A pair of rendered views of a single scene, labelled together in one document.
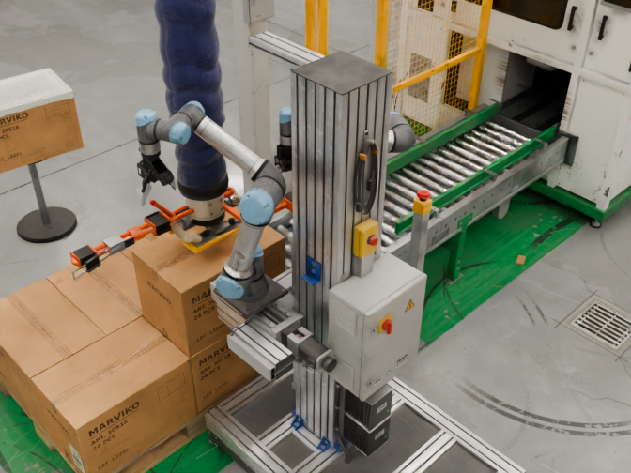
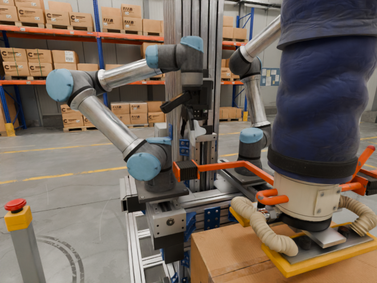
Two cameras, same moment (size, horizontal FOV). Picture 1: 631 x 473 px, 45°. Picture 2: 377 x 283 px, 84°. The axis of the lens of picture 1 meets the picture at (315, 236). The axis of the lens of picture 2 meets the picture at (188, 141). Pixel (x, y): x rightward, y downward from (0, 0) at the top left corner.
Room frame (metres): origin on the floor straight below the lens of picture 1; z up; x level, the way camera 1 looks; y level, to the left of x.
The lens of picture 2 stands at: (3.54, 0.43, 1.50)
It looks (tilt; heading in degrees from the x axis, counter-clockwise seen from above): 15 degrees down; 205
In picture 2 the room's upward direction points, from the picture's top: straight up
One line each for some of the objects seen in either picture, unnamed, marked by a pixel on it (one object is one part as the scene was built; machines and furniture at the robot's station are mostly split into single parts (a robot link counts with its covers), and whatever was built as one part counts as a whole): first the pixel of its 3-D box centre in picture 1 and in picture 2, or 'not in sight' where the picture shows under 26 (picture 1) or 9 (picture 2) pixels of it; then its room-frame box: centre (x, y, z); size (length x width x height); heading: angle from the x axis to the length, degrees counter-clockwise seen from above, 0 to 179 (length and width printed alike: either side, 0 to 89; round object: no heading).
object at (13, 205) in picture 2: (423, 195); (15, 206); (3.16, -0.53, 1.02); 0.07 x 0.07 x 0.04
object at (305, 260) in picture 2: not in sight; (323, 241); (2.93, 0.56, 1.08); 0.34 x 0.10 x 0.05; 132
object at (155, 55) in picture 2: not in sight; (164, 57); (2.87, 0.02, 1.59); 0.11 x 0.11 x 0.08; 14
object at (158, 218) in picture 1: (158, 223); (361, 181); (2.70, 0.68, 1.18); 0.10 x 0.08 x 0.06; 42
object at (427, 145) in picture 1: (420, 144); not in sight; (4.37, -0.68, 0.60); 1.60 x 0.10 x 0.09; 134
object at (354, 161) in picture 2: (203, 180); (307, 155); (2.86, 0.50, 1.30); 0.23 x 0.23 x 0.04
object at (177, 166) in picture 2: (293, 200); (185, 170); (2.87, 0.10, 1.18); 0.09 x 0.08 x 0.05; 42
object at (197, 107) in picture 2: (287, 155); (193, 103); (2.85, 0.12, 1.44); 0.09 x 0.08 x 0.12; 132
